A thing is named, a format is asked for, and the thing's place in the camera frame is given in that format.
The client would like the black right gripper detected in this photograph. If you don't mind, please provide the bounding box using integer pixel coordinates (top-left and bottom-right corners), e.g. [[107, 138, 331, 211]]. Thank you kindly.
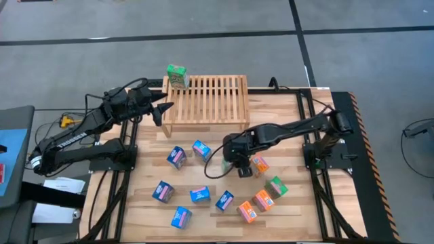
[[223, 134, 254, 179]]

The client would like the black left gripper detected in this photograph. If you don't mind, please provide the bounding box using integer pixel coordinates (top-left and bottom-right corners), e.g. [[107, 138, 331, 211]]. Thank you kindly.
[[127, 86, 175, 127]]

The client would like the Frosted Mini Wheats cereal box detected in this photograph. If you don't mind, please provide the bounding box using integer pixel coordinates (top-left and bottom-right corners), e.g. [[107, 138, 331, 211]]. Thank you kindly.
[[252, 154, 271, 178], [251, 188, 276, 213], [236, 200, 258, 224]]

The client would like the Frosted Flakes cereal box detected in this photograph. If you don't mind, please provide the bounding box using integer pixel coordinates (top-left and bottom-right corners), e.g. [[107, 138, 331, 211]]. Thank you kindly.
[[165, 145, 188, 170], [151, 180, 176, 204], [215, 190, 235, 212]]

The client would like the Rice Krispies cereal box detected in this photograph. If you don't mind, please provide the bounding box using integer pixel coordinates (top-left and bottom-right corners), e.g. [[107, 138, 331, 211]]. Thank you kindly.
[[189, 185, 212, 204], [191, 140, 213, 163], [170, 205, 193, 230]]

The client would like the wooden slatted shelf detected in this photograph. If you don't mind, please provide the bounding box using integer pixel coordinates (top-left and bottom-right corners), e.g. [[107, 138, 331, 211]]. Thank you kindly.
[[159, 74, 251, 138]]

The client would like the black power strip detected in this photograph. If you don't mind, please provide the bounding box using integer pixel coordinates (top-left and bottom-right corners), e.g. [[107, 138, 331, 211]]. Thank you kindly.
[[141, 78, 164, 88]]

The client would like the white paper sheet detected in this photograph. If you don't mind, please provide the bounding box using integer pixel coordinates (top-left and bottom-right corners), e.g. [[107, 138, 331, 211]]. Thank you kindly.
[[43, 176, 86, 195], [32, 202, 82, 224]]

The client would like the grey cart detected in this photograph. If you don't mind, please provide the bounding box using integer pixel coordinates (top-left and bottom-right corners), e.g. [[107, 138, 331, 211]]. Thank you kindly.
[[0, 104, 37, 244]]

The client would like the black cart base bar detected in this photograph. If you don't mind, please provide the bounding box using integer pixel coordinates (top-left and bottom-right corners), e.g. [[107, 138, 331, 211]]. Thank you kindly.
[[20, 181, 87, 208]]

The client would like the blue sheet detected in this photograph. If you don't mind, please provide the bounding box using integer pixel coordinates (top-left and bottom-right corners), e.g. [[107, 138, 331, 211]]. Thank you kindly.
[[0, 127, 28, 197]]

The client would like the grey stand base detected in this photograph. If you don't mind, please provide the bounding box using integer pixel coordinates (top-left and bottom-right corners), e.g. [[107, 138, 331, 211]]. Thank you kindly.
[[403, 120, 434, 139]]

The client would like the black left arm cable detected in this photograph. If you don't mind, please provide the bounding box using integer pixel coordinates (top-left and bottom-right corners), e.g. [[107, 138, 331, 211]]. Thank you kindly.
[[83, 77, 150, 118]]

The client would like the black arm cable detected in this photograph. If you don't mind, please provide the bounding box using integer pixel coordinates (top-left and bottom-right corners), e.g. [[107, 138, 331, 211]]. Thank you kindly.
[[204, 142, 238, 180], [83, 77, 150, 118]]

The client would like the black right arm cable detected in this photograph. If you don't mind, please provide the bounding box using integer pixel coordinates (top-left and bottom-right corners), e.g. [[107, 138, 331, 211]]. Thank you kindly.
[[204, 142, 238, 180]]

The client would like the black cable with plug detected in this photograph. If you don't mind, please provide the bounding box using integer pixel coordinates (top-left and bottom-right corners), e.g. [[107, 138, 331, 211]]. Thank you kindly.
[[268, 77, 299, 92]]

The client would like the black metal table frame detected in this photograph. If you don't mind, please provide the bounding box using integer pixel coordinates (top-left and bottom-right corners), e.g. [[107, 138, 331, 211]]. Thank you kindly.
[[79, 86, 369, 243]]

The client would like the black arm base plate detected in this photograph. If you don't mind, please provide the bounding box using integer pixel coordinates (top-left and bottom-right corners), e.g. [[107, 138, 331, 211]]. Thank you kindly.
[[302, 142, 353, 170], [88, 144, 138, 172]]

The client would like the black floor cable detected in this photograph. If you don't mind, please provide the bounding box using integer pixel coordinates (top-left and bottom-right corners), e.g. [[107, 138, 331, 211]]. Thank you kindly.
[[401, 117, 434, 180], [33, 107, 99, 150]]

